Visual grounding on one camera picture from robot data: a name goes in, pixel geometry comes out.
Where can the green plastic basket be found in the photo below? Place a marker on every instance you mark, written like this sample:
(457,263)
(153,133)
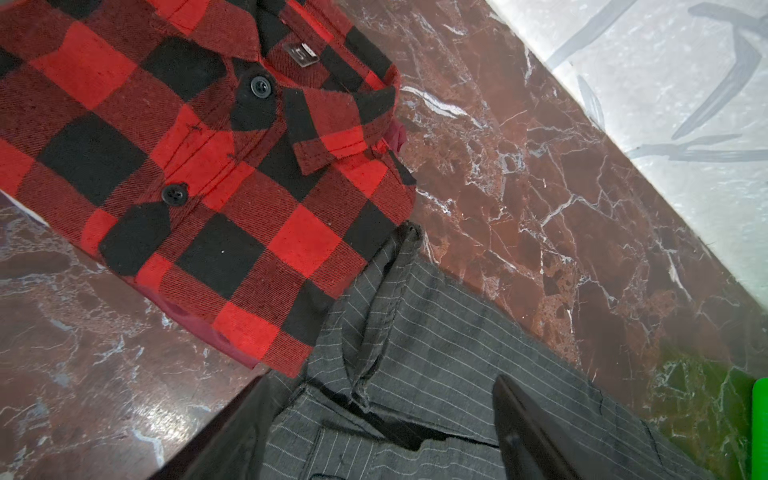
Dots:
(759,430)

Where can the red black plaid folded shirt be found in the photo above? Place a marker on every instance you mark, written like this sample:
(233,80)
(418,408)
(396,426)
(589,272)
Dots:
(229,158)

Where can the grey pinstriped long sleeve shirt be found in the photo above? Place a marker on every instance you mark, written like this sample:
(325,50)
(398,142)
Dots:
(399,386)

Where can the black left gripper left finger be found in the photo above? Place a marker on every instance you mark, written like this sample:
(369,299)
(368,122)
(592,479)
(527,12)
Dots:
(232,445)

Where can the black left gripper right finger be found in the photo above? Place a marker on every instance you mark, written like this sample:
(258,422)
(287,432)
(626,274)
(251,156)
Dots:
(532,444)

